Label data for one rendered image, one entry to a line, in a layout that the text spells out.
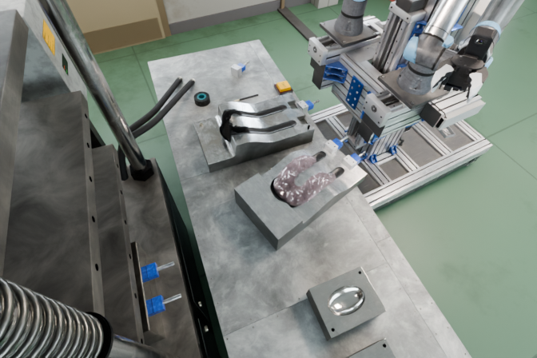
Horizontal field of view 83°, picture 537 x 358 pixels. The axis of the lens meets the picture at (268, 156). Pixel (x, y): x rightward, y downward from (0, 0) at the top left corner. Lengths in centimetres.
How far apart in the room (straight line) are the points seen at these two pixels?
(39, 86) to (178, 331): 90
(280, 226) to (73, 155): 66
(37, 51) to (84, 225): 58
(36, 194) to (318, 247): 88
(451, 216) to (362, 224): 131
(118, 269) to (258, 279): 46
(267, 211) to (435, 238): 149
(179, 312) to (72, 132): 66
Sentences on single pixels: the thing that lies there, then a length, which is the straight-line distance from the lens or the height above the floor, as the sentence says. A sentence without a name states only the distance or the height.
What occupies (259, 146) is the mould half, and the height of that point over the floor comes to 88.
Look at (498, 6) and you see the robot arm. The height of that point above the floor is 144.
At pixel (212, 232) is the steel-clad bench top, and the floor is 80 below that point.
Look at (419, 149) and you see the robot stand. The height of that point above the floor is 21.
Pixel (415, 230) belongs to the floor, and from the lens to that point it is 234.
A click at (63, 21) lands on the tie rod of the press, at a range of 97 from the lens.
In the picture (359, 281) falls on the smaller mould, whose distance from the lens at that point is 113.
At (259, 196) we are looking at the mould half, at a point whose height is 91.
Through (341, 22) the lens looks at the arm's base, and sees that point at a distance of 174.
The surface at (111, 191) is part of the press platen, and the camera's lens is 112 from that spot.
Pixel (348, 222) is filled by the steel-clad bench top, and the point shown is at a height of 80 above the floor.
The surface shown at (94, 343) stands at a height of 144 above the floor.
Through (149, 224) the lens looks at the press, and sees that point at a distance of 131.
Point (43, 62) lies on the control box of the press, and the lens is 117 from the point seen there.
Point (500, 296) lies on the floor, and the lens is 244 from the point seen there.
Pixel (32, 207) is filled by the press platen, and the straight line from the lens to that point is 86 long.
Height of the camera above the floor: 191
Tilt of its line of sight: 53 degrees down
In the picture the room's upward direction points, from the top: 3 degrees clockwise
